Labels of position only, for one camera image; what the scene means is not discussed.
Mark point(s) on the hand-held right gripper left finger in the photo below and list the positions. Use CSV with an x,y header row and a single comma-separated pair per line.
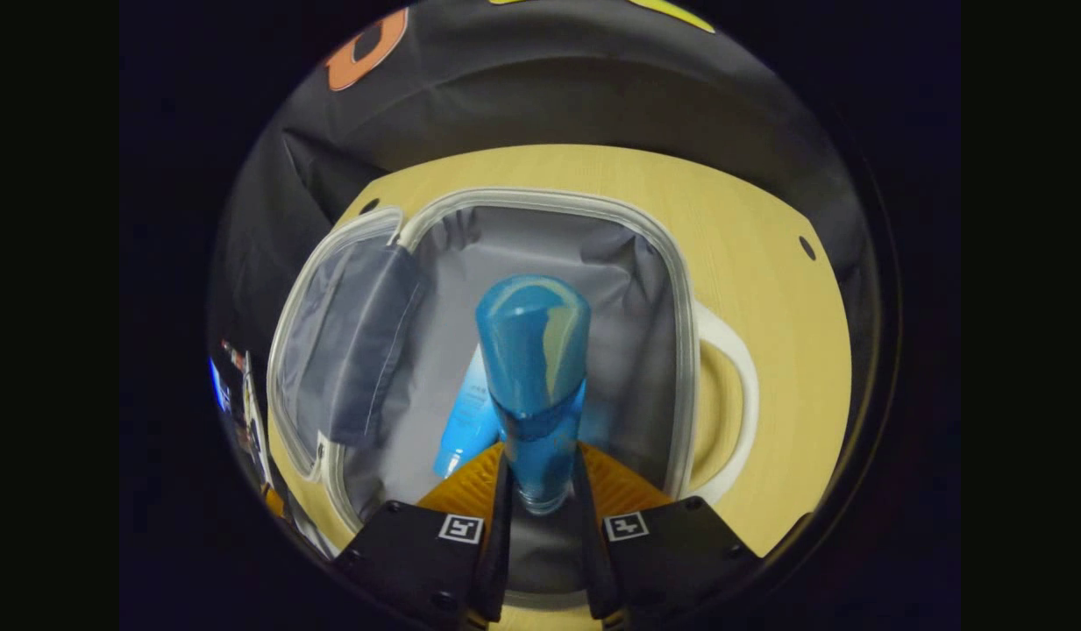
x,y
498,543

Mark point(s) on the black backdrop cloth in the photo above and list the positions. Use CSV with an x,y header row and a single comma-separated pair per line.
x,y
549,96

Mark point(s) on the teal green bottle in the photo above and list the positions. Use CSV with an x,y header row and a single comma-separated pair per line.
x,y
533,368

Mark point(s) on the white blue tube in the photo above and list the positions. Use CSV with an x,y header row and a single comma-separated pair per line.
x,y
470,416

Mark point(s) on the white suitcase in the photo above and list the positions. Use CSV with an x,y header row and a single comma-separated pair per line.
x,y
628,289

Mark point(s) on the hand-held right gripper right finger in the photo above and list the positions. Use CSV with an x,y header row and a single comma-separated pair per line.
x,y
590,543

